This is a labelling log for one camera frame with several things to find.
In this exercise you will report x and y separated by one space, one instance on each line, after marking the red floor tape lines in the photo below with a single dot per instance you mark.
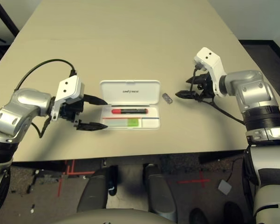
70 173

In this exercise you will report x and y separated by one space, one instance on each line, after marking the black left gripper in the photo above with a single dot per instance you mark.
71 110

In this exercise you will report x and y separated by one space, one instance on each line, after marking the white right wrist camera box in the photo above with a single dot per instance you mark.
209 57

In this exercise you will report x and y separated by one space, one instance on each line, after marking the black shoe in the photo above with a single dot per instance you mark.
199 217
233 213

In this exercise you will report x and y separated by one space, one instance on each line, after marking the grey right robot leg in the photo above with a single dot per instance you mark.
158 191

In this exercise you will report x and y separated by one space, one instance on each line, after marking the small dark eraser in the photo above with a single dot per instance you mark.
167 98

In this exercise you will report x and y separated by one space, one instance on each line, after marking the side table with black legs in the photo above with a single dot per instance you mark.
8 22

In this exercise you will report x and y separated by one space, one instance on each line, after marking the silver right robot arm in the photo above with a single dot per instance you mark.
254 93

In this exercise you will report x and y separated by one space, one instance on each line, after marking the red floor tape cross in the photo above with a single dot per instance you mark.
201 180

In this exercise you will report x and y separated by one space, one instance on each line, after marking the grey robot torso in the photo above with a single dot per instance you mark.
111 218

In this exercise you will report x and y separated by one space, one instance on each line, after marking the white plastic pencil case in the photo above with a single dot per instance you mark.
130 92

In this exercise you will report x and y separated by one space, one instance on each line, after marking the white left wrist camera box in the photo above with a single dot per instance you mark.
68 87

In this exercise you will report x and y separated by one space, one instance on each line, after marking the red black marker pen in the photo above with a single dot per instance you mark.
128 111

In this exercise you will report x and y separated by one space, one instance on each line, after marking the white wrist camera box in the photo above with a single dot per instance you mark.
209 57
68 87

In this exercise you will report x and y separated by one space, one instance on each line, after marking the thin red blue pencil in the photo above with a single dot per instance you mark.
121 117

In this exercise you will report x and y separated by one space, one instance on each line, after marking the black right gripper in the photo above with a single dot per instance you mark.
206 87

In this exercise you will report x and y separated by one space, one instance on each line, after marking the white square floor pad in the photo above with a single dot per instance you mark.
224 187

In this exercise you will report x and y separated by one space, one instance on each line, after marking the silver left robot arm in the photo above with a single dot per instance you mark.
25 102

